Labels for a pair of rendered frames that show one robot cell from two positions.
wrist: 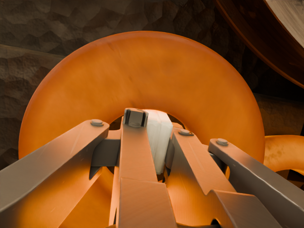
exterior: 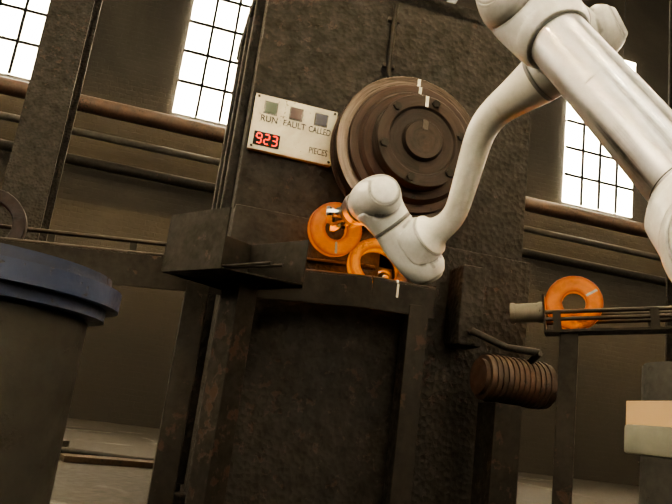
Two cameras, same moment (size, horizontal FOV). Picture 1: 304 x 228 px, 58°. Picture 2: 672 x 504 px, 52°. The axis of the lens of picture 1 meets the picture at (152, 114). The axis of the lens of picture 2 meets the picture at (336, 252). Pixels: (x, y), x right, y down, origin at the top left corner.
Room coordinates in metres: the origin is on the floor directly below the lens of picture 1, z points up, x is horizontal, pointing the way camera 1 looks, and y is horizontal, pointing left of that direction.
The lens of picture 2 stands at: (-1.69, 0.23, 0.30)
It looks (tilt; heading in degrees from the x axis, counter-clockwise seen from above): 14 degrees up; 353
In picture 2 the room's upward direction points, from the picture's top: 7 degrees clockwise
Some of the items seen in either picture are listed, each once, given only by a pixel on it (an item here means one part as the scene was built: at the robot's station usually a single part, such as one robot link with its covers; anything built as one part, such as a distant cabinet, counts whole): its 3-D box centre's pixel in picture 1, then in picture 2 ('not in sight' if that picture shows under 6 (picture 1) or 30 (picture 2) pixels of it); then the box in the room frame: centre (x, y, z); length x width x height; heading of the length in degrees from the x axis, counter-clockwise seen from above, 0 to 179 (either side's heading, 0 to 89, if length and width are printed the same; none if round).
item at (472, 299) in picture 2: not in sight; (464, 307); (0.27, -0.43, 0.68); 0.11 x 0.08 x 0.24; 7
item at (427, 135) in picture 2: not in sight; (420, 142); (0.13, -0.21, 1.11); 0.28 x 0.06 x 0.28; 97
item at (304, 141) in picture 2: not in sight; (293, 130); (0.30, 0.15, 1.15); 0.26 x 0.02 x 0.18; 97
